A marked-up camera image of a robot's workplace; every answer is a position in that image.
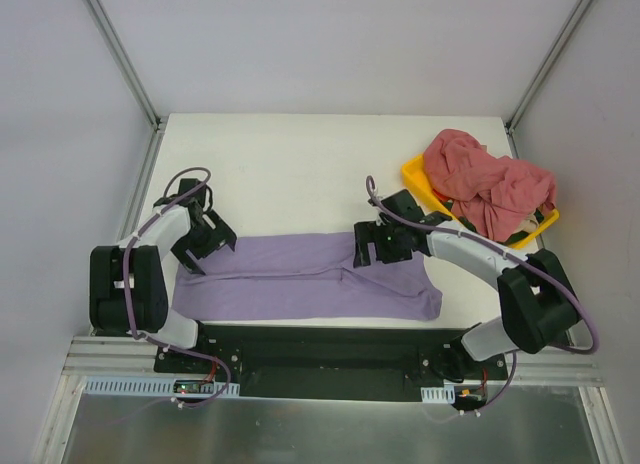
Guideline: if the pink t shirt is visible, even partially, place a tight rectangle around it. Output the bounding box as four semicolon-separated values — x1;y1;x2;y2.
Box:
423;129;557;243

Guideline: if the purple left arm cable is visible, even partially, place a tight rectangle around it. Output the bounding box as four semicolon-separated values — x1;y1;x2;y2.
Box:
119;166;232;410

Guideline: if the green t shirt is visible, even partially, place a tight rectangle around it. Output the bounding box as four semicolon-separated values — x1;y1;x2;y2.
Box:
441;199;545;245

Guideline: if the aluminium frame post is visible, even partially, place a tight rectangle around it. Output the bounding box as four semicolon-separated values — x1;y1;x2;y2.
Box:
82;0;164;131
505;0;597;137

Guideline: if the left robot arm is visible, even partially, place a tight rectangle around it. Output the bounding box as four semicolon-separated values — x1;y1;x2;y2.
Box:
89;178;237;373

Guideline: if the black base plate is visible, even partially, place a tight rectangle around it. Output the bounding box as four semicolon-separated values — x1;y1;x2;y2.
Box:
153;324;507;402

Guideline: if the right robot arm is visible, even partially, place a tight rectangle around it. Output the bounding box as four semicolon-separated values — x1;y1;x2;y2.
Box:
353;182;582;379

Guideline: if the purple t shirt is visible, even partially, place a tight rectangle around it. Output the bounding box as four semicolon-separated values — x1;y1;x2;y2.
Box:
172;233;442;321

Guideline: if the left aluminium frame post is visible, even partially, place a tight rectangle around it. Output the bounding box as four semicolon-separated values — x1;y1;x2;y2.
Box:
82;0;164;131

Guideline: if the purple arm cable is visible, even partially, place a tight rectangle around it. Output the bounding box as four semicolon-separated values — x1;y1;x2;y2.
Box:
365;175;600;355
119;166;232;410

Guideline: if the white cloth in tray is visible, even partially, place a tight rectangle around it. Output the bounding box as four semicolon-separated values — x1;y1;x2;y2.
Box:
515;214;544;235

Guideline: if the yellow plastic tray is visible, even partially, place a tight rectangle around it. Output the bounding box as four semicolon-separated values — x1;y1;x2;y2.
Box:
401;155;560;249

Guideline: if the right aluminium frame post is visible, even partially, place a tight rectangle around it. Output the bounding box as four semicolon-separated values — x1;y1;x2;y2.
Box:
505;0;597;137

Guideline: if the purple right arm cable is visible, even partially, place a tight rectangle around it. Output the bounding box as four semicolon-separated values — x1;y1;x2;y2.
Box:
365;175;600;355

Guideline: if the white slotted cable duct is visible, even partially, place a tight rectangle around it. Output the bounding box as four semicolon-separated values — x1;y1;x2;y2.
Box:
84;377;240;399

